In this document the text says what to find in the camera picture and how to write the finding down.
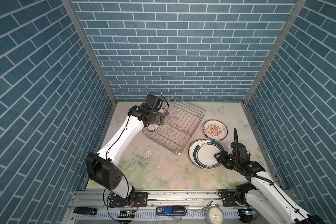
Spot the metal wire dish rack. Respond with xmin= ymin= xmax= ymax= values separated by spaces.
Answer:
xmin=142 ymin=96 xmax=206 ymax=155

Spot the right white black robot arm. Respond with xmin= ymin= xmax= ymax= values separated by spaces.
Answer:
xmin=214 ymin=142 xmax=324 ymax=224

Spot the round white clock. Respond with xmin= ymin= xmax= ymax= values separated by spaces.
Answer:
xmin=205 ymin=205 xmax=224 ymax=224

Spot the blue black device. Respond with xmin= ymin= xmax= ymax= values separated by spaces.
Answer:
xmin=155 ymin=205 xmax=187 ymax=216

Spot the black remote control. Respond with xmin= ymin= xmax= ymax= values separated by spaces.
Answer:
xmin=73 ymin=207 xmax=98 ymax=216

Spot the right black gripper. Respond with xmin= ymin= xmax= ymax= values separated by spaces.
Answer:
xmin=213 ymin=149 xmax=240 ymax=169

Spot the thin red rim plate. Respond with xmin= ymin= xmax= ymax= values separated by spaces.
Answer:
xmin=203 ymin=119 xmax=228 ymax=141

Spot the red ring plate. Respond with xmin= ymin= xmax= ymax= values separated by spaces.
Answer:
xmin=188 ymin=140 xmax=224 ymax=169

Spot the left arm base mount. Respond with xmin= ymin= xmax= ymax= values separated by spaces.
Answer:
xmin=108 ymin=192 xmax=148 ymax=208

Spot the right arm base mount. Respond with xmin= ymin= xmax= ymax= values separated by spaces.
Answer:
xmin=217 ymin=190 xmax=253 ymax=207

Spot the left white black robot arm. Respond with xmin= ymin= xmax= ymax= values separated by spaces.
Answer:
xmin=85 ymin=103 xmax=165 ymax=206

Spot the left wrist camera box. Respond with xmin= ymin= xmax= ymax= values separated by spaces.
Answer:
xmin=142 ymin=93 xmax=162 ymax=112

